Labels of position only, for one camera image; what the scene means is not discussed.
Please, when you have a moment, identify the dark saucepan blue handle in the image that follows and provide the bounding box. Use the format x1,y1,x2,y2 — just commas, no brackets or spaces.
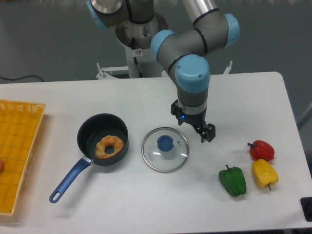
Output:
49,114,129,203

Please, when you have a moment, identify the black table grommet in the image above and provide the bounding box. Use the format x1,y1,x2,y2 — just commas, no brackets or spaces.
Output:
300,197,312,222

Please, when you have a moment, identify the red bell pepper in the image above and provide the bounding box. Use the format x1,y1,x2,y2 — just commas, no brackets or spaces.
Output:
247,140,275,161

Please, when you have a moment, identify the glazed donut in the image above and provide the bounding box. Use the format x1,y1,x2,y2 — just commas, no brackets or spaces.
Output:
95,135,125,159

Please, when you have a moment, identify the yellow plastic basket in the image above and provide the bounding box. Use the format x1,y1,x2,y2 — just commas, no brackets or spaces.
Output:
0,99,46,216

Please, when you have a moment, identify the black cable on floor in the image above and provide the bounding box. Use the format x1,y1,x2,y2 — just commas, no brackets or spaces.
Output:
0,75,44,82

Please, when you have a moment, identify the glass pot lid blue knob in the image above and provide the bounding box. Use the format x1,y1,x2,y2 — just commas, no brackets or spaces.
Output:
141,126,190,174

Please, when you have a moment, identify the yellow bell pepper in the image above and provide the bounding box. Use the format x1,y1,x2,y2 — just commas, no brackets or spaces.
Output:
252,159,278,190

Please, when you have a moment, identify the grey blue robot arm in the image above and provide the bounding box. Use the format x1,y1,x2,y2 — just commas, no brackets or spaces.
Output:
86,0,240,142

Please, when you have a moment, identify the green bell pepper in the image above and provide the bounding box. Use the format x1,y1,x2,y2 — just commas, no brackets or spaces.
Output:
218,165,247,197

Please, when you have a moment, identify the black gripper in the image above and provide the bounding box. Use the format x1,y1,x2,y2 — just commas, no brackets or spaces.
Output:
171,99,216,143

